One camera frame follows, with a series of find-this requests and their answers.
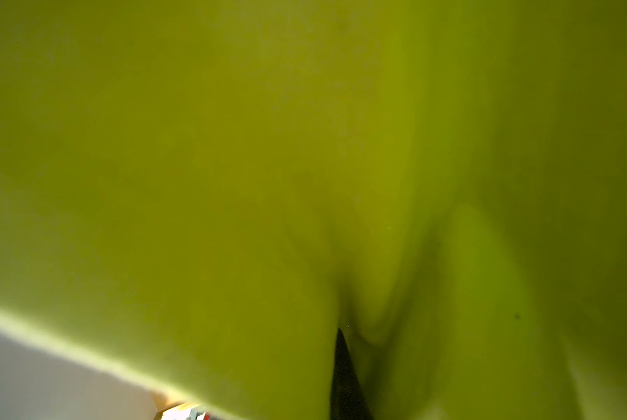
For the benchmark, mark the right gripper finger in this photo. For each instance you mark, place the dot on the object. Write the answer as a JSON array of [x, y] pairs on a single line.
[[346, 399]]

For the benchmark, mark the yellow-green long pants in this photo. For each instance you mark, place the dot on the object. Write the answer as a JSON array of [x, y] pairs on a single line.
[[195, 196]]

